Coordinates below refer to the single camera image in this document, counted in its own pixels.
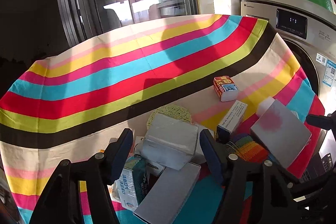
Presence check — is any grey box pink stain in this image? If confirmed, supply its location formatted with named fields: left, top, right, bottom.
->
left=251, top=99, right=311, bottom=168

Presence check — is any teal toothpaste box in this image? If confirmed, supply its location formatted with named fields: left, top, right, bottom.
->
left=117, top=155, right=148, bottom=211

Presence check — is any long grey blue box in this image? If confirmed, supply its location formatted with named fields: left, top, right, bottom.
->
left=133, top=162, right=201, bottom=224

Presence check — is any silver grey carton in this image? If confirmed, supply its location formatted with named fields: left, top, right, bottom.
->
left=141, top=114, right=198, bottom=170

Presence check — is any white foam sponge block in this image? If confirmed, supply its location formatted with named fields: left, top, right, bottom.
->
left=256, top=97, right=274, bottom=118

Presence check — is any rainbow knitted coaster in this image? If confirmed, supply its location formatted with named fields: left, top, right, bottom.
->
left=226, top=134, right=269, bottom=163

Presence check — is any white medicine box blue end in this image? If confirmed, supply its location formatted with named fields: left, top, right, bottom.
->
left=217, top=100, right=248, bottom=143

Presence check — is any gold front-load washing machine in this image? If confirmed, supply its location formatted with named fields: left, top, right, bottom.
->
left=240, top=0, right=335, bottom=100

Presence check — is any striped colourful tablecloth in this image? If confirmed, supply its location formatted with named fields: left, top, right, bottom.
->
left=1, top=14, right=325, bottom=223

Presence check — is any red white tissue pack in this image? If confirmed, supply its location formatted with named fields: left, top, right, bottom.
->
left=213, top=76, right=240, bottom=102

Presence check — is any yellow-green knitted coaster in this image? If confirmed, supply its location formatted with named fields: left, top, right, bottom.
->
left=146, top=105, right=192, bottom=129

